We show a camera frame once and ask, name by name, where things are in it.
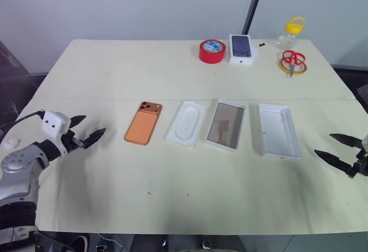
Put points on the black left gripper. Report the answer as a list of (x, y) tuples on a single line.
[(70, 143)]

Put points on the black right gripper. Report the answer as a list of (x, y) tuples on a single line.
[(360, 165)]

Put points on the orange smartphone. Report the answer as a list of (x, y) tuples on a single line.
[(142, 128)]

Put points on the white moulded insert tray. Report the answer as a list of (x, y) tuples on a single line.
[(187, 122)]

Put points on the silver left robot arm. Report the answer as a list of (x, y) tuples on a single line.
[(17, 162)]

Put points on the white box with dark phone print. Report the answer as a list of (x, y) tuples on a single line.
[(241, 46)]

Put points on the white crumpled paper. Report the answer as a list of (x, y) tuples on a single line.
[(11, 143)]

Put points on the dark angled panel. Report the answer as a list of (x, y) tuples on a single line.
[(11, 85)]

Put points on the yellow tape roll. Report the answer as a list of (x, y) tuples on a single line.
[(300, 72)]

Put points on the clear jar with yellow lid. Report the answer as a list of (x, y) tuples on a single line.
[(286, 40)]

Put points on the red tape roll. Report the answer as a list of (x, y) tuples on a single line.
[(207, 57)]

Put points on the black metal pole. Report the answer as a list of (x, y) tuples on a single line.
[(253, 4)]

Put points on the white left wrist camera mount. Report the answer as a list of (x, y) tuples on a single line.
[(53, 122)]

